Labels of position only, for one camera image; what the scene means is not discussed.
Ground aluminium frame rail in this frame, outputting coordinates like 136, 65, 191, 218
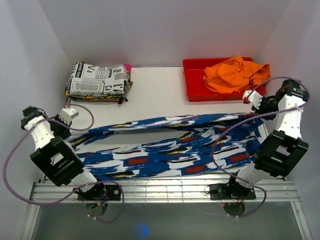
30, 172, 300, 204

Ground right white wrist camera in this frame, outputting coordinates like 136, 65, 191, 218
242, 90, 264, 110

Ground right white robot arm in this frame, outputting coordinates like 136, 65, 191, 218
225, 79, 309, 199

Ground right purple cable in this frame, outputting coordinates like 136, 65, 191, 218
199, 76, 311, 219

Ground orange trousers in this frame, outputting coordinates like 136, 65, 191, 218
203, 56, 271, 94

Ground newspaper print folded trousers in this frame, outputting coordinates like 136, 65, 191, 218
65, 61, 130, 97

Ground blue white patterned trousers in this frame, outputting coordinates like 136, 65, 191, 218
67, 113, 263, 181

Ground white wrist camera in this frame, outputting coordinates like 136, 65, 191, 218
242, 90, 264, 110
58, 106, 79, 126

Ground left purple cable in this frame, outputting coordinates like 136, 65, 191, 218
3, 104, 125, 224

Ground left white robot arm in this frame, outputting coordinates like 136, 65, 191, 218
20, 106, 107, 201

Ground pink folded garment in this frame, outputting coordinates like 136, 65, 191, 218
124, 63, 132, 72

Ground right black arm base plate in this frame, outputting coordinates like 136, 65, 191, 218
209, 183, 256, 200

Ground red plastic tray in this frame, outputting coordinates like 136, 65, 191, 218
182, 57, 253, 102

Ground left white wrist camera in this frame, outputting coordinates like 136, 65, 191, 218
58, 106, 79, 126

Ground purple cable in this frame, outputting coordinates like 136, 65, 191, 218
3, 104, 125, 224
199, 76, 311, 219

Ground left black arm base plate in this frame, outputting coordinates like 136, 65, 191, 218
76, 183, 121, 202

